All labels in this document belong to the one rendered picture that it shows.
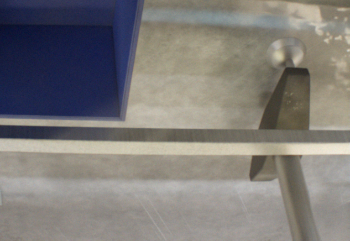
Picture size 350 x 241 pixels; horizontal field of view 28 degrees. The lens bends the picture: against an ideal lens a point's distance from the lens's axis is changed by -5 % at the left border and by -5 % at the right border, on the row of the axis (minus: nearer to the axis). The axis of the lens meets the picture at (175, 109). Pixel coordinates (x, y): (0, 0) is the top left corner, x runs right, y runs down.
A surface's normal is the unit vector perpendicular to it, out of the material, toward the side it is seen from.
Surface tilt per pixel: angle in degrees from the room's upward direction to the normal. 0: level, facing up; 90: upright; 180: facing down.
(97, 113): 90
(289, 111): 28
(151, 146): 0
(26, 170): 0
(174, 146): 0
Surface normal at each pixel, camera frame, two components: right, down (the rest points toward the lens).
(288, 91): 0.18, 0.30
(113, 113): 0.15, -0.69
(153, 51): 0.11, 0.72
